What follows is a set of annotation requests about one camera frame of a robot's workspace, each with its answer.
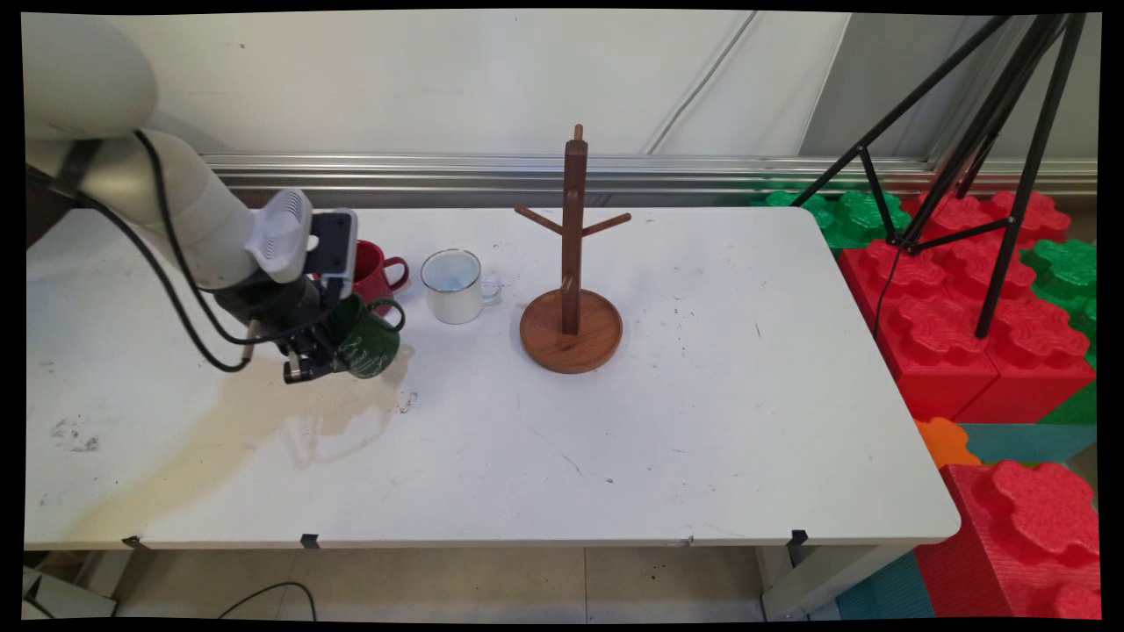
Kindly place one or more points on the large red foam block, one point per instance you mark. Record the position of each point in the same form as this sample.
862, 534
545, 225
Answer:
922, 351
1010, 544
1045, 351

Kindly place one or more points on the black tripod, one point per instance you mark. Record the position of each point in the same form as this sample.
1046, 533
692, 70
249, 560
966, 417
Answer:
1023, 175

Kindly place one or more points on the white wall conduit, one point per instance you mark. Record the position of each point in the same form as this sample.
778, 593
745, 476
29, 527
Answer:
702, 83

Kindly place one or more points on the brown wooden mug tree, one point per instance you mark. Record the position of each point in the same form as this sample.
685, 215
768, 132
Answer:
572, 228

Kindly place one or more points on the teal foam mat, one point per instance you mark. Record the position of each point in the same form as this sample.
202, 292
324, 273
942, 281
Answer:
1027, 443

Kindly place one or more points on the green enamel mug white print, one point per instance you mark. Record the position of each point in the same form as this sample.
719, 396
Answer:
373, 347

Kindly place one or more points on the red enamel mug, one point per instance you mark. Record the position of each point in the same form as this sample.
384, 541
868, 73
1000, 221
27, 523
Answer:
373, 268

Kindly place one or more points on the green foam block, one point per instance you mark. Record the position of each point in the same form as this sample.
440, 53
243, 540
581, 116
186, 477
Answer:
1067, 272
847, 219

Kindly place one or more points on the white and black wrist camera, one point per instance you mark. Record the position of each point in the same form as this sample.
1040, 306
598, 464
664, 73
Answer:
294, 233

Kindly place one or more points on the white table leg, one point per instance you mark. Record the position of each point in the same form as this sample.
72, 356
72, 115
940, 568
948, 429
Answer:
817, 579

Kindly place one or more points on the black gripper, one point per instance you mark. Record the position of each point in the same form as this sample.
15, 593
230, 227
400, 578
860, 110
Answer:
281, 312

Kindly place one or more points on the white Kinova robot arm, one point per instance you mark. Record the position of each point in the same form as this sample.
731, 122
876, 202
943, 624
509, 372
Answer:
193, 211

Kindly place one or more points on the orange foam piece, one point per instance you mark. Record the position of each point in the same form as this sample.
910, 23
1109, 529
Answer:
944, 443

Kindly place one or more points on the aluminium wall rail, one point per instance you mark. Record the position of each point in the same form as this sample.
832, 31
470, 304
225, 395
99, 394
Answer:
439, 171

